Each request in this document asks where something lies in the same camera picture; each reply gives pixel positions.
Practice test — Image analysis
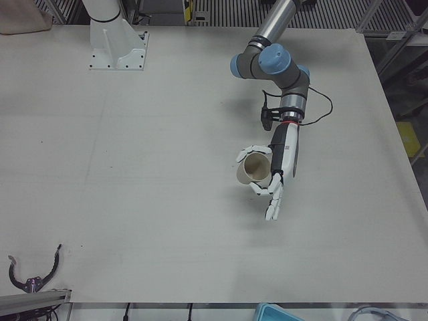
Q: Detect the robot dexterous hand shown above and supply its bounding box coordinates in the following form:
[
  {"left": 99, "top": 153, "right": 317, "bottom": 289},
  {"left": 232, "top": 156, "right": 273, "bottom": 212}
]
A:
[{"left": 235, "top": 122, "right": 301, "bottom": 221}]

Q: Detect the beige paper cup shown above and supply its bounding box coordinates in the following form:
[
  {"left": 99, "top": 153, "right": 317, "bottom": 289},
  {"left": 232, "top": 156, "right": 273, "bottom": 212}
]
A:
[{"left": 235, "top": 152, "right": 272, "bottom": 185}]

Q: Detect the light blue plastic bin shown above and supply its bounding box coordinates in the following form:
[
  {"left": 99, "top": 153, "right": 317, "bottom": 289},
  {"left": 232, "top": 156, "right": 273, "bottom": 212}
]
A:
[{"left": 253, "top": 302, "right": 304, "bottom": 321}]

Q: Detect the yellow black device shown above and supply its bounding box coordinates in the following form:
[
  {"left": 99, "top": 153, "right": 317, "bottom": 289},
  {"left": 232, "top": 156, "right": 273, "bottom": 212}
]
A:
[{"left": 183, "top": 0, "right": 195, "bottom": 25}]

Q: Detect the metal claw grabber tool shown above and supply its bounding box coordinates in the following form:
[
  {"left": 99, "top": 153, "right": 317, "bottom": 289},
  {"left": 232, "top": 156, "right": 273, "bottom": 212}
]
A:
[{"left": 7, "top": 243, "right": 64, "bottom": 294}]

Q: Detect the beige cloth bag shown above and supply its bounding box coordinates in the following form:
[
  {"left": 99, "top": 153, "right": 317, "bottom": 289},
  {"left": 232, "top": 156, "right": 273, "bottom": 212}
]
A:
[{"left": 0, "top": 0, "right": 51, "bottom": 35}]

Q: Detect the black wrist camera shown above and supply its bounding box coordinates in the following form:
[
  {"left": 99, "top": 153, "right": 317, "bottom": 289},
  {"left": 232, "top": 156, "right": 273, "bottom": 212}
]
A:
[{"left": 261, "top": 100, "right": 284, "bottom": 132}]

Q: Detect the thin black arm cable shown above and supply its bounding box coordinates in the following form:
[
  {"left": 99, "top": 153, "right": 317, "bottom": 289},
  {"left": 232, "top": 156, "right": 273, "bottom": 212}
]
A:
[{"left": 300, "top": 85, "right": 334, "bottom": 126}]

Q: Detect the aluminium shelf frame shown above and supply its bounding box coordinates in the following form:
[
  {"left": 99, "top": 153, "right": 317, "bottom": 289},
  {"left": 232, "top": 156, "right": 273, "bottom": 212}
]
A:
[{"left": 356, "top": 0, "right": 428, "bottom": 118}]

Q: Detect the grey coiled hose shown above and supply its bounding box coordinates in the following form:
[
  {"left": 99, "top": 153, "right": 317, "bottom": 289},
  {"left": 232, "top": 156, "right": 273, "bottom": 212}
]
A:
[{"left": 347, "top": 304, "right": 407, "bottom": 321}]

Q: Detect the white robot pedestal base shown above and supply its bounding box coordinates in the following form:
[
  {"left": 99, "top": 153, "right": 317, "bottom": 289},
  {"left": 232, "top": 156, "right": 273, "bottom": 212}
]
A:
[{"left": 82, "top": 0, "right": 150, "bottom": 72}]

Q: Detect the aluminium profile post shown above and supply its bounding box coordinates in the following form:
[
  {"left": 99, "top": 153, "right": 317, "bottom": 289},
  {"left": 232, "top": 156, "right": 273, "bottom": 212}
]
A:
[{"left": 0, "top": 288, "right": 73, "bottom": 321}]

